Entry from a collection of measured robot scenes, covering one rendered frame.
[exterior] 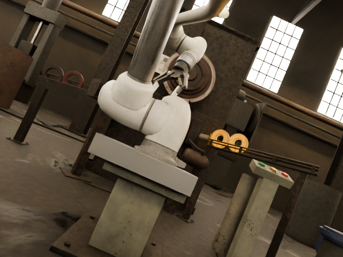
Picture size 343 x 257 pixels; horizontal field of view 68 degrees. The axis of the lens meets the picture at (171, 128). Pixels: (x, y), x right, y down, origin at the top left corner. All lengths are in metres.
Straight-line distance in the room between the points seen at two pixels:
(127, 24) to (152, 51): 4.30
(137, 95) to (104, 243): 0.58
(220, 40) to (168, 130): 1.71
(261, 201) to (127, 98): 0.98
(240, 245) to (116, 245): 0.80
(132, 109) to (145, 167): 0.26
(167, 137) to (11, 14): 9.69
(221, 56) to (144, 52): 1.63
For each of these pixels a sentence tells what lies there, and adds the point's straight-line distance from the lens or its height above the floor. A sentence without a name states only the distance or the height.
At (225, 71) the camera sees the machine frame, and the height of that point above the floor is 1.35.
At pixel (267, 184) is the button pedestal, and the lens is 1.59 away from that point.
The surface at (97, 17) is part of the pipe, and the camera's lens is 8.65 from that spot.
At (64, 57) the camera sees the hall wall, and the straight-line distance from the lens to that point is 9.28.
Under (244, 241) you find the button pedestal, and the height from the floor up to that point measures 0.16.
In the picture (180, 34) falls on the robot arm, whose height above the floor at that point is 1.02.
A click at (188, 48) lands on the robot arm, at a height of 0.99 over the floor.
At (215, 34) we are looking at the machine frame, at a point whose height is 1.63.
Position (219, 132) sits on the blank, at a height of 0.75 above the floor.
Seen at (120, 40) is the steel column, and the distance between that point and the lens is 5.15.
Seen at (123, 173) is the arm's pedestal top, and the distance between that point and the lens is 0.94.
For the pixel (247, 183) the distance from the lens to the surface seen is 1.70.
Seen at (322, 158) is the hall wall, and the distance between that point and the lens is 9.93.
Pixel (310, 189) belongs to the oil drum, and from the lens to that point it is 4.26.
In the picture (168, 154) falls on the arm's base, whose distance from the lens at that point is 1.02.
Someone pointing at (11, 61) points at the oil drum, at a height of 0.68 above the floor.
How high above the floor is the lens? 0.48
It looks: 4 degrees up
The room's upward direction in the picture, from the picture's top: 24 degrees clockwise
